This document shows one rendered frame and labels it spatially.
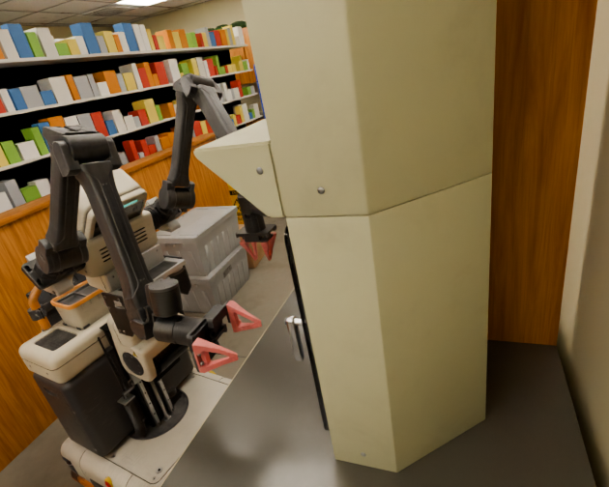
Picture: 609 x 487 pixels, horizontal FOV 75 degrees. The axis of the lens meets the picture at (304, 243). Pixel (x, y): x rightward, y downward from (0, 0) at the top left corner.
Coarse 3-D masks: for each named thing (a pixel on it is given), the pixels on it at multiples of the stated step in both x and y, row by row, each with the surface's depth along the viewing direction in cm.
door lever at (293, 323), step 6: (288, 318) 66; (294, 318) 66; (288, 324) 66; (294, 324) 66; (300, 324) 65; (288, 330) 67; (294, 330) 66; (294, 336) 67; (300, 336) 68; (294, 342) 67; (300, 342) 68; (294, 348) 68; (300, 348) 68; (294, 354) 69; (300, 354) 68; (300, 360) 69
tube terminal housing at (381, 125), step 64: (256, 0) 41; (320, 0) 39; (384, 0) 40; (448, 0) 42; (256, 64) 44; (320, 64) 41; (384, 64) 42; (448, 64) 45; (320, 128) 44; (384, 128) 44; (448, 128) 48; (320, 192) 48; (384, 192) 47; (448, 192) 51; (320, 256) 52; (384, 256) 50; (448, 256) 55; (320, 320) 57; (384, 320) 54; (448, 320) 59; (320, 384) 63; (384, 384) 58; (448, 384) 65; (384, 448) 65
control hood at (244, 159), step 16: (256, 128) 60; (208, 144) 54; (224, 144) 51; (240, 144) 49; (256, 144) 48; (208, 160) 52; (224, 160) 51; (240, 160) 50; (256, 160) 49; (272, 160) 49; (224, 176) 52; (240, 176) 51; (256, 176) 50; (272, 176) 49; (240, 192) 52; (256, 192) 51; (272, 192) 50; (272, 208) 51
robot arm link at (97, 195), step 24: (72, 168) 77; (96, 168) 79; (96, 192) 79; (96, 216) 82; (120, 216) 81; (120, 240) 80; (120, 264) 81; (144, 264) 83; (144, 288) 82; (144, 312) 81
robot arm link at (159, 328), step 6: (156, 318) 79; (162, 318) 79; (168, 318) 78; (174, 318) 78; (180, 318) 79; (156, 324) 78; (162, 324) 78; (168, 324) 77; (174, 324) 77; (156, 330) 78; (162, 330) 77; (168, 330) 77; (156, 336) 78; (162, 336) 78; (168, 336) 77; (168, 342) 79; (174, 342) 78
